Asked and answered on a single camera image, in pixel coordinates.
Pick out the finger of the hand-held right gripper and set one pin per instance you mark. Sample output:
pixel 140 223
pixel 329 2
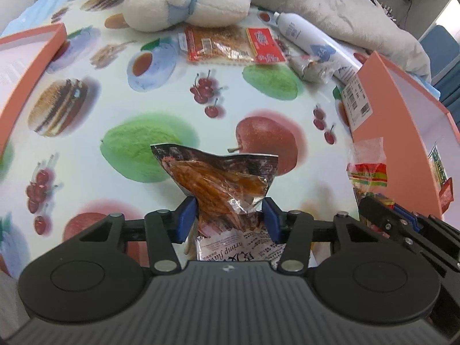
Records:
pixel 381 217
pixel 408 215

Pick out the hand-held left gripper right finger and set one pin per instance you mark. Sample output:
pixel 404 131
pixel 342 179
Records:
pixel 272 220

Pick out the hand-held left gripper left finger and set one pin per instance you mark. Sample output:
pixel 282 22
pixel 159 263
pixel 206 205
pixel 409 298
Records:
pixel 187 220

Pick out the colourful striped snack packet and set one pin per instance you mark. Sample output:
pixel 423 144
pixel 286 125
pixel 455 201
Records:
pixel 366 176

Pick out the clear dried-strips snack packet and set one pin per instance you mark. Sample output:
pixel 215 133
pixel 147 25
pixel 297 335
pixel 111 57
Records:
pixel 222 183

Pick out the orange box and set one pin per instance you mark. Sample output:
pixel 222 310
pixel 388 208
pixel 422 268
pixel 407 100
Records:
pixel 395 107

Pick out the small red snack packet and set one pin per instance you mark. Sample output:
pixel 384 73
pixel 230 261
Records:
pixel 446 192

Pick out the green-printed snack packet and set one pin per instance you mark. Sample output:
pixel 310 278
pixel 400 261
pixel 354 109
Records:
pixel 436 161

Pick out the fruit-print tablecloth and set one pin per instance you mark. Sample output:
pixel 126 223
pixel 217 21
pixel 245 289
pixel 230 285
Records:
pixel 107 90

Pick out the small silver snack packet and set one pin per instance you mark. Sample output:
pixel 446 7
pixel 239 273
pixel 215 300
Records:
pixel 312 68

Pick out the blue chair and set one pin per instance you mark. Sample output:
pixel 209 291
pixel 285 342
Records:
pixel 442 61

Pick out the clear red-label snack packet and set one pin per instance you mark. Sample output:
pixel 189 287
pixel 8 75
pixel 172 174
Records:
pixel 215 43

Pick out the white spray bottle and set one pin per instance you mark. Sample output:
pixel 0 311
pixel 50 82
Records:
pixel 305 32

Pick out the grey plush cloth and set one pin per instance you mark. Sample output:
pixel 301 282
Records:
pixel 341 10

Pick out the white and blue plush toy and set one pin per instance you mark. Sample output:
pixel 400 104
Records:
pixel 215 7

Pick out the orange box lid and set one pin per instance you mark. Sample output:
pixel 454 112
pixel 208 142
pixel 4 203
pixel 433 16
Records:
pixel 21 61

